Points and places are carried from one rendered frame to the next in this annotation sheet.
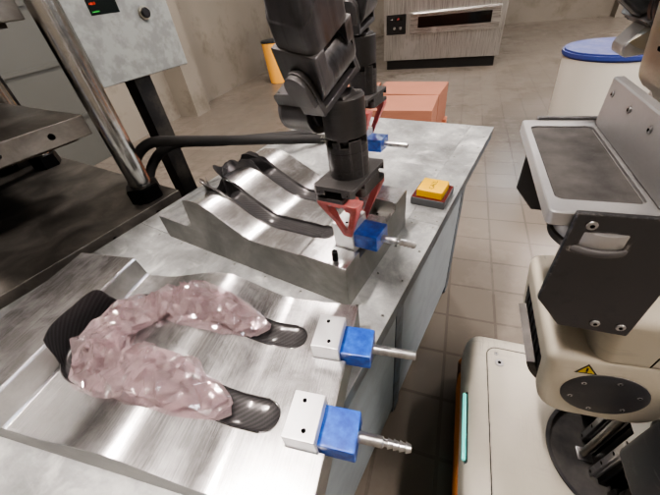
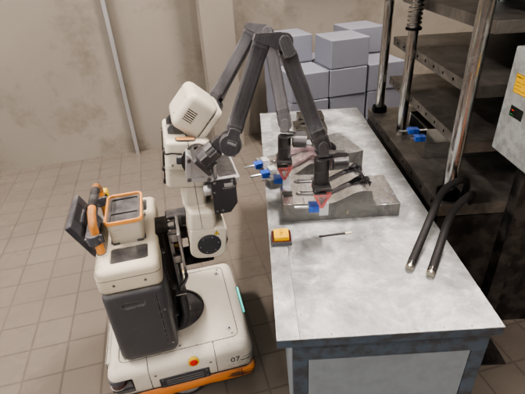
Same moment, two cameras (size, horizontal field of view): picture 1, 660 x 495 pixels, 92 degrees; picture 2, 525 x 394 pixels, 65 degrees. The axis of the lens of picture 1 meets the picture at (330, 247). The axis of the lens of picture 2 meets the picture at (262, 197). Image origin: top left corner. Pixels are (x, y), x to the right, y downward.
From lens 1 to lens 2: 2.12 m
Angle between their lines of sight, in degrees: 101
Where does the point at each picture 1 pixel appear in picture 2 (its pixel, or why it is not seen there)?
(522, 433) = (214, 301)
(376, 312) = (270, 193)
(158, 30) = not seen: outside the picture
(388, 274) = (275, 202)
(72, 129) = not seen: hidden behind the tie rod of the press
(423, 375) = (276, 364)
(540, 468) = (205, 293)
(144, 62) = (513, 154)
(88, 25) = (505, 117)
